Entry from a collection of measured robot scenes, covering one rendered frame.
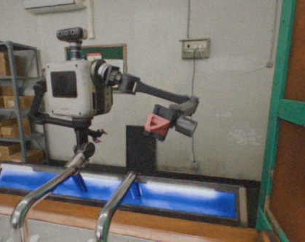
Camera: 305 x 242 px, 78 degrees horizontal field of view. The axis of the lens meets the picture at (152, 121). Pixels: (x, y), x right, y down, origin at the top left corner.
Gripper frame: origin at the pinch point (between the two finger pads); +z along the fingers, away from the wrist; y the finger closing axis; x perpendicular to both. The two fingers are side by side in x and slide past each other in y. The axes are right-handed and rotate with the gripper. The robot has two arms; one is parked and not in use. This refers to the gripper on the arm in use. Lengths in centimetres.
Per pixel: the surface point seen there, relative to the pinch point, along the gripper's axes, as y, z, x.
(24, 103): 92, -131, 223
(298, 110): -16.5, -15.3, -32.7
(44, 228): 59, -1, 29
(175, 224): 40.0, -20.5, -17.1
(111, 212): 7.0, 22.5, -5.6
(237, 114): 12, -207, -37
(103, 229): 8.2, 24.7, -6.0
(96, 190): 14.3, 12.7, 3.1
